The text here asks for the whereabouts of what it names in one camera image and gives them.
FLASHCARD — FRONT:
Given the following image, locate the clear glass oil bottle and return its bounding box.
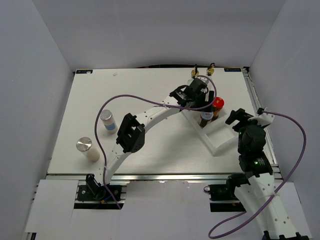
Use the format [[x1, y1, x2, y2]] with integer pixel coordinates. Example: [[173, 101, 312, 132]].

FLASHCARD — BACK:
[[206, 62, 215, 79]]

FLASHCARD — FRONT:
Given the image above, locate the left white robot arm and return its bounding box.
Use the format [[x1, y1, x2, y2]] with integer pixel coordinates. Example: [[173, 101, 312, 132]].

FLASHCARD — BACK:
[[94, 75, 217, 186]]

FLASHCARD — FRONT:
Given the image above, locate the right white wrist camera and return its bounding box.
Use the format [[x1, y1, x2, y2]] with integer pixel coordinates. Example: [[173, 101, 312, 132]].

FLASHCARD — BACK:
[[248, 107, 275, 128]]

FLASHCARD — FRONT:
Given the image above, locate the blue table sticker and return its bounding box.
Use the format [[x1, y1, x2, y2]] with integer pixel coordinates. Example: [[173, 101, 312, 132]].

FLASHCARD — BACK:
[[75, 69, 93, 75], [224, 67, 242, 73]]

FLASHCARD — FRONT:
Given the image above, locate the white foam organizer tray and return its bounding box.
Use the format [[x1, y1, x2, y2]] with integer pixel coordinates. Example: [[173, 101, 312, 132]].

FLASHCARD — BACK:
[[181, 110, 238, 157]]

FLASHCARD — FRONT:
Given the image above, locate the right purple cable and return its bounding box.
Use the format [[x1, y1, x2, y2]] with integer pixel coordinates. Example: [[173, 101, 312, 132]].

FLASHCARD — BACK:
[[207, 109, 307, 239]]

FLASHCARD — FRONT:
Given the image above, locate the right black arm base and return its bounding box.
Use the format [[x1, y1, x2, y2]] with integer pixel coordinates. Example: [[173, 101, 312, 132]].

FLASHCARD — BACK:
[[203, 173, 249, 213]]

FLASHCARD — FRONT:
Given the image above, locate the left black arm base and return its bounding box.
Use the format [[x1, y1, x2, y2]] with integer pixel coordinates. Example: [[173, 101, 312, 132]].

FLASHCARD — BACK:
[[74, 174, 127, 210]]

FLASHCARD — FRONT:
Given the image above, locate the dark pepper shaker jar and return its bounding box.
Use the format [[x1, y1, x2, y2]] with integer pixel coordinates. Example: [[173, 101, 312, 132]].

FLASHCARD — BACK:
[[199, 111, 214, 128]]

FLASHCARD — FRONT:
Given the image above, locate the right blue table sticker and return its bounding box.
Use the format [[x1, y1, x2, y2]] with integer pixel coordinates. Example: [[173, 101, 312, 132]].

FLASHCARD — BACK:
[[224, 67, 242, 73]]

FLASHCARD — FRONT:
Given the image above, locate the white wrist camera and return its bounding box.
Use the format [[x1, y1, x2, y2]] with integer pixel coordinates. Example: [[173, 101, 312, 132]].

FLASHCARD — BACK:
[[198, 76, 214, 94], [248, 107, 275, 128]]

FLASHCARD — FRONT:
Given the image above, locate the blue label salt shaker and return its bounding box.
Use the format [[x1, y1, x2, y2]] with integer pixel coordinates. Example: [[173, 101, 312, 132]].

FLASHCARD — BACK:
[[99, 109, 118, 134]]

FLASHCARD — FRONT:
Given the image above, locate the white powder shaker jar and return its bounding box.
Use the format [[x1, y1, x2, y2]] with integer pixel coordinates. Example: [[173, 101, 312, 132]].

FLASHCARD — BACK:
[[75, 136, 100, 163]]

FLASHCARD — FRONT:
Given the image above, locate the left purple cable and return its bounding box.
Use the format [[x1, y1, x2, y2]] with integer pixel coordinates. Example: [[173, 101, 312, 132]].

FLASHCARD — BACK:
[[94, 79, 218, 210]]

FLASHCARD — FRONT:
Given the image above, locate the glass bottle dark sauce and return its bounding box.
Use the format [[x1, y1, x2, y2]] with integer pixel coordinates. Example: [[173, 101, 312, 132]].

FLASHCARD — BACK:
[[187, 64, 199, 86]]

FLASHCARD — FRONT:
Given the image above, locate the left blue table sticker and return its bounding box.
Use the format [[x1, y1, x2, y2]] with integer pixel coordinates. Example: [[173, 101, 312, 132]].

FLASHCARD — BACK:
[[75, 69, 93, 75]]

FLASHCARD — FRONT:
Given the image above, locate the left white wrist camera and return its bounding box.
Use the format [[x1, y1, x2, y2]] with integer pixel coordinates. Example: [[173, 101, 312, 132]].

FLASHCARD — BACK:
[[198, 76, 214, 94]]

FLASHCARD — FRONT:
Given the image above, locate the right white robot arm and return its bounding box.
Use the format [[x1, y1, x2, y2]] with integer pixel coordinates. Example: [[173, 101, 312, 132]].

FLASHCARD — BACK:
[[225, 108, 309, 240]]

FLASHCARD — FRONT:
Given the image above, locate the red lid sauce jar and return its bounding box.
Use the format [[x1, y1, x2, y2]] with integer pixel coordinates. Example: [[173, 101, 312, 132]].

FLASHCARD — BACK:
[[212, 96, 225, 121]]

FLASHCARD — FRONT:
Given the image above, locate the purple cable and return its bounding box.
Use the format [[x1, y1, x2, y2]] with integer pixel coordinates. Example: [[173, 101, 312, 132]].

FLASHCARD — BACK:
[[207, 109, 307, 239], [94, 79, 218, 210]]

